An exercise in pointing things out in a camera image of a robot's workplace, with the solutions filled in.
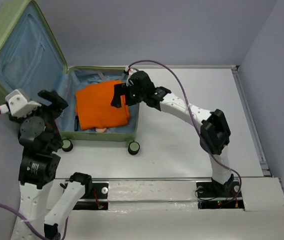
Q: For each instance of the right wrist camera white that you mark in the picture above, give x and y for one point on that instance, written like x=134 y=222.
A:
x=127 y=73

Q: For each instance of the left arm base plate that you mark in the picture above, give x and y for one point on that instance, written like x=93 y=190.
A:
x=96 y=200

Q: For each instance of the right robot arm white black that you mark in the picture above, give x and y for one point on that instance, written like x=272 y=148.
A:
x=212 y=126

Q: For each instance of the green suitcase with blue lining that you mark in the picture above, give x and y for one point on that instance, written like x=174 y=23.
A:
x=30 y=59

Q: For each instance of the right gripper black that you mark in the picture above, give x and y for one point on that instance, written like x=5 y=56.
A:
x=121 y=89

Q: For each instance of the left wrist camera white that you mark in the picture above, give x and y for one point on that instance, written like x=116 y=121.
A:
x=18 y=104

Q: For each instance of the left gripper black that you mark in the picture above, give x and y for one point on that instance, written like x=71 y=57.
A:
x=59 y=103

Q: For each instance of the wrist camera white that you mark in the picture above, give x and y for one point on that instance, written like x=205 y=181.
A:
x=127 y=73
x=18 y=104

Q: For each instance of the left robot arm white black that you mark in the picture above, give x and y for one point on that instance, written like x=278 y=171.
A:
x=41 y=139

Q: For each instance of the pink round powder puff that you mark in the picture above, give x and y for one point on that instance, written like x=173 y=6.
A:
x=100 y=130

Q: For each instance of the orange cloth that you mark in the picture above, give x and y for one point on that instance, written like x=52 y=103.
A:
x=93 y=107

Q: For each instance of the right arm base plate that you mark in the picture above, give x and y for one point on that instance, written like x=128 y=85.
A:
x=209 y=199

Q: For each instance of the black mascara tube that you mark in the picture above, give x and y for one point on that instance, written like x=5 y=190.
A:
x=76 y=123

